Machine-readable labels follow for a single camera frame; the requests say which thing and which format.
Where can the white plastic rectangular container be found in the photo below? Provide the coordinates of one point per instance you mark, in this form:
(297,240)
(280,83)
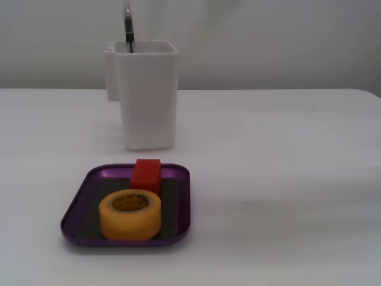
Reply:
(149,98)

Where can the purple metal tray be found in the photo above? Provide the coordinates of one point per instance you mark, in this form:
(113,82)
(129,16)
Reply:
(74,220)

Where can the black pen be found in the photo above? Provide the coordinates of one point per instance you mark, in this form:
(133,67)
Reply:
(129,26)

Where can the red cube block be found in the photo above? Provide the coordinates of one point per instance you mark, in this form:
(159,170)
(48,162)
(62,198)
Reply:
(146,175)

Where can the yellow tape roll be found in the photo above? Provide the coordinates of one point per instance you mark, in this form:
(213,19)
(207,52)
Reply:
(131,220)

